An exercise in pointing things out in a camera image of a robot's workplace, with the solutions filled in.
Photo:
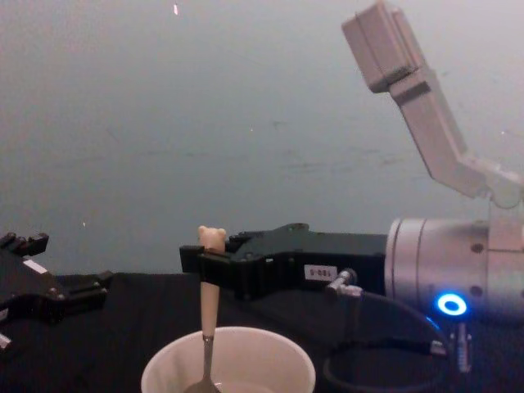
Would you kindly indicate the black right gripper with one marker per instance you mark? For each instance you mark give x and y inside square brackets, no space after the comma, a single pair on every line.
[327,254]

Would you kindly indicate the black table cloth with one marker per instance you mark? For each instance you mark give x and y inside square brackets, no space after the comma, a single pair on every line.
[123,327]

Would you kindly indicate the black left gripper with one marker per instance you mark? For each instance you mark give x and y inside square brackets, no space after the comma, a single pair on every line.
[28,290]

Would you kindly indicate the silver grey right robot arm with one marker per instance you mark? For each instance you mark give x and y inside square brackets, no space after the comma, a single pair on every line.
[430,262]

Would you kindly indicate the white paper cup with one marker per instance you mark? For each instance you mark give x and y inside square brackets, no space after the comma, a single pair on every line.
[254,360]

